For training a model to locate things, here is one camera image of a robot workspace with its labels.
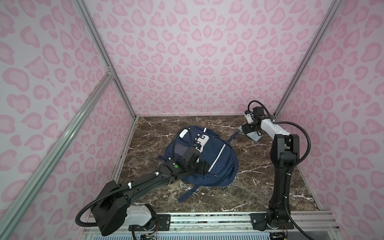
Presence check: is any light blue calculator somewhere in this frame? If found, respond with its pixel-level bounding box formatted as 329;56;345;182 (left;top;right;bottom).
238;127;263;143

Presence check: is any navy blue backpack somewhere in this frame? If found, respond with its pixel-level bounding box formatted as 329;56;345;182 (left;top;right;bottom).
159;126;240;203

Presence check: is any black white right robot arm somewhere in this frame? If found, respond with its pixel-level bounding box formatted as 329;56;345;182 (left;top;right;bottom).
241;107;300;231

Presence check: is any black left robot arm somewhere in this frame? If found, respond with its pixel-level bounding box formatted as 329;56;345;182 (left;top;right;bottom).
90;148;210;236

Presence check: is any left diagonal aluminium strut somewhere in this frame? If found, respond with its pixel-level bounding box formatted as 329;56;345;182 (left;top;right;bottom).
1;73;114;240

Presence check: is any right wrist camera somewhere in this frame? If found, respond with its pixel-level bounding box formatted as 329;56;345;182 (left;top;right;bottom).
245;110;254;124

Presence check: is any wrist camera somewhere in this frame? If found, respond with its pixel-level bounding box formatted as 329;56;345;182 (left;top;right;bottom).
245;110;254;124
195;135;210;152

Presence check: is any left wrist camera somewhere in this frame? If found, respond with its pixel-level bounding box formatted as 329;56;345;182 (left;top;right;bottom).
195;135;210;152

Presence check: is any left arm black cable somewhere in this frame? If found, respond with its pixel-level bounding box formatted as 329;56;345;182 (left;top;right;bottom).
74;127;194;227

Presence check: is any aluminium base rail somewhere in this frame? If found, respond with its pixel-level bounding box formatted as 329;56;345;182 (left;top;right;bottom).
79;211;346;240

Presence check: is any right aluminium corner post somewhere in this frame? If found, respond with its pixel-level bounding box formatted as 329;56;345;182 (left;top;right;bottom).
274;0;345;117

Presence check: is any aluminium corner post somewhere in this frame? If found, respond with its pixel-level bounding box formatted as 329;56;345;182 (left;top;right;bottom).
274;0;345;117
73;0;137;120

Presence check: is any left aluminium corner post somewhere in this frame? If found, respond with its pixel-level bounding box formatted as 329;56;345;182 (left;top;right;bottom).
73;0;137;120

